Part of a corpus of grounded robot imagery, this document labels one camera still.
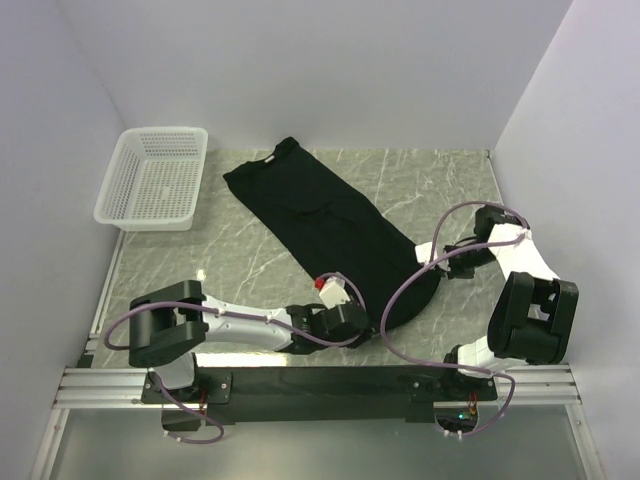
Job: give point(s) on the black t shirt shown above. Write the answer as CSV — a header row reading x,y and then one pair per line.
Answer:
x,y
329,226

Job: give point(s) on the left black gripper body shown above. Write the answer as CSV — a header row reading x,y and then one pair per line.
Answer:
x,y
355,335

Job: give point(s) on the aluminium rail frame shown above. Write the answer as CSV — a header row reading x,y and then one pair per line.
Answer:
x,y
122,388

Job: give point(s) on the white plastic basket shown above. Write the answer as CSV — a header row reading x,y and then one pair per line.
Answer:
x,y
153,179

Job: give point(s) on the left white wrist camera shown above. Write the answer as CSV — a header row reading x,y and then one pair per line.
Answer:
x,y
332,291

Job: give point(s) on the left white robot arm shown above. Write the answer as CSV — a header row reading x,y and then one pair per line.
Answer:
x,y
166,325

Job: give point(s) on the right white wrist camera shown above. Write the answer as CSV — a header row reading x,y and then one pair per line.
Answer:
x,y
427,252

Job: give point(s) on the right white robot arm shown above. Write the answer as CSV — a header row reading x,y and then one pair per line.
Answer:
x,y
533,317

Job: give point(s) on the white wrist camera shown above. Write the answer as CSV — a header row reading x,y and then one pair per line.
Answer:
x,y
332,291
427,252

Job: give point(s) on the black base beam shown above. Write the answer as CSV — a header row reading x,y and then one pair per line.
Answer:
x,y
275,394

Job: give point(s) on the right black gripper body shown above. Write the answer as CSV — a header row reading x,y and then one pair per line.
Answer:
x,y
462,265

